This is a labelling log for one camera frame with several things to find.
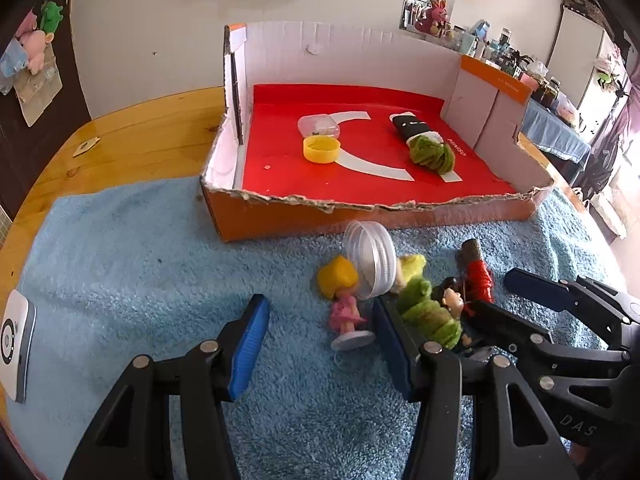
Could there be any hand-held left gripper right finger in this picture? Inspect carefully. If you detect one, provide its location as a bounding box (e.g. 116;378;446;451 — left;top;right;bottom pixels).
372;296;572;480

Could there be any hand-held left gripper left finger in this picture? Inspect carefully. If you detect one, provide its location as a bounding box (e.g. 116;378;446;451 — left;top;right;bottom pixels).
62;294;271;480

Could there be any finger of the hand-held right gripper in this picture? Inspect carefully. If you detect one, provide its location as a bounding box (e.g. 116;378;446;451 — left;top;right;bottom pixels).
470;300;631;367
504;268;640;343

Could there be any red thread-wrapped stick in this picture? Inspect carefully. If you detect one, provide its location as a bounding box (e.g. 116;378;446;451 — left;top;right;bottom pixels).
459;238;496;318

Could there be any green fuzzy toy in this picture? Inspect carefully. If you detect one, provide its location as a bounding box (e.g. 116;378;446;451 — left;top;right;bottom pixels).
397;280;462;351

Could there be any dark-haired doll figurine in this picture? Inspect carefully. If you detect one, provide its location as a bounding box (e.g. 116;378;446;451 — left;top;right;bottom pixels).
432;276;476;348

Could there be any blonde pink doll figurine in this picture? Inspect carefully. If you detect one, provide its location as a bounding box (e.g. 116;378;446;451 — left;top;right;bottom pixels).
317;255;376;352

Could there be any yellow-green fuzzy toy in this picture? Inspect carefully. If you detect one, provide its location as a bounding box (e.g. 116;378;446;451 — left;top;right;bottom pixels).
395;254;427;293

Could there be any clear plastic jar lid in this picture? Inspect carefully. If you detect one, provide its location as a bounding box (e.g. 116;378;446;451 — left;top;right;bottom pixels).
343;220;398;301

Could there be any orange cardboard box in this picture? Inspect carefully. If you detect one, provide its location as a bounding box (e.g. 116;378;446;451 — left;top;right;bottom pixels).
200;20;555;242

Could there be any green plush toy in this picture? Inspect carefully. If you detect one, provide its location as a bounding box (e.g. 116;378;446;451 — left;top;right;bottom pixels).
409;132;457;177

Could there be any black and white tissue pack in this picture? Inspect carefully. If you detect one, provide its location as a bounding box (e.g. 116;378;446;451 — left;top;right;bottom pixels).
390;110;443;143

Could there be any yellow bottle cap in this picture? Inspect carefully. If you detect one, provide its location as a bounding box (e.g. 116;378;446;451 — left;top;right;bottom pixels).
303;135;342;164

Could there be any clear plastic cup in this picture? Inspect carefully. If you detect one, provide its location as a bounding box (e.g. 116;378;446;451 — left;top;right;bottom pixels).
298;114;342;139

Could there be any blue fluffy towel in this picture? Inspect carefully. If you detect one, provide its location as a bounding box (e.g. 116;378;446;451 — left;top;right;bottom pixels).
5;175;626;480

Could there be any white flat device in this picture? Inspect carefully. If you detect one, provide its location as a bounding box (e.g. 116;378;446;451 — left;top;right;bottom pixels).
0;290;37;405

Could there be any cluster of bottles and cosmetics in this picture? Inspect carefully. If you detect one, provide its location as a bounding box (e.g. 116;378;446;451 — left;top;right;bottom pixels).
450;20;581;126

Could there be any tall white cabinet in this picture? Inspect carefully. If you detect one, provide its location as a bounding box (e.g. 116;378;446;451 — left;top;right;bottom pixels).
547;0;621;111

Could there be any pink rabbit plush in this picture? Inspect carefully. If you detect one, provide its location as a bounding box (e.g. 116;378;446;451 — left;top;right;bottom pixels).
414;0;453;37

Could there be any clear plastic pouch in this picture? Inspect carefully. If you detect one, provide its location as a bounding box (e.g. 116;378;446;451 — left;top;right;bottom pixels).
12;55;63;128

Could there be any pink plush toy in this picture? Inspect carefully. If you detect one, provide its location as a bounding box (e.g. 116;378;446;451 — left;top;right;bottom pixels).
22;32;48;76

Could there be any blue plush toy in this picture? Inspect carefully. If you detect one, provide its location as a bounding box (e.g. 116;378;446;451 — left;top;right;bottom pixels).
0;40;26;96

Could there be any small green plush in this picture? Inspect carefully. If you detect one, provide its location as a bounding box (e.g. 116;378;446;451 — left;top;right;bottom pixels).
39;1;63;36

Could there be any pink pig plush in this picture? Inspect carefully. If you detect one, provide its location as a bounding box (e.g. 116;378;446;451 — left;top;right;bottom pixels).
15;10;41;41

